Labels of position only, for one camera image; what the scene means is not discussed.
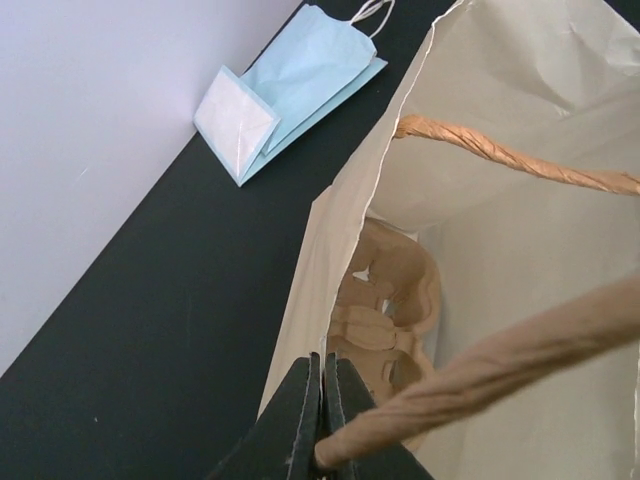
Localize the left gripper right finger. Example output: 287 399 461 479
323 353 432 480

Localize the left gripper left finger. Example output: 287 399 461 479
209 353 320 480

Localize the brown pulp cup carrier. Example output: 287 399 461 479
326 219 441 406

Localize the brown paper bag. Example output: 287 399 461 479
255 0 640 480

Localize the blue paper bag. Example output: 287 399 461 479
238 0 396 188

